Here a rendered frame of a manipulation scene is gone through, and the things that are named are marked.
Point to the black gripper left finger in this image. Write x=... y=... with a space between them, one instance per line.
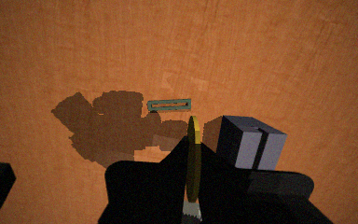
x=161 y=180

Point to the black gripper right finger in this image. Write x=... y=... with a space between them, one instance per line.
x=222 y=184

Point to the dark green rectangular frame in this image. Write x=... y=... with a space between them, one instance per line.
x=150 y=103

